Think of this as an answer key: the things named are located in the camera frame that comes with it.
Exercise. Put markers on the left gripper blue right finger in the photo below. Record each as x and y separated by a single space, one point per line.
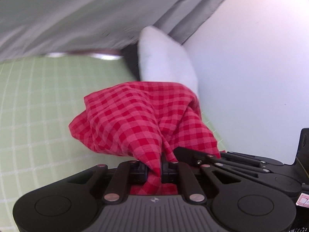
181 174

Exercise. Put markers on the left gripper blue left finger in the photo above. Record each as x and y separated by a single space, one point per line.
127 174

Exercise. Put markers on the red checkered cloth garment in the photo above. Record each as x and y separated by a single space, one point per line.
144 120

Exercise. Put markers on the folded white cloth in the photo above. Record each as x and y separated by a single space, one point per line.
162 59

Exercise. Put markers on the green grid cutting mat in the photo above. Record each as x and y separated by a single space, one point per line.
39 98

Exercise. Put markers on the grey printed backdrop sheet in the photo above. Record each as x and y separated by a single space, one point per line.
36 27

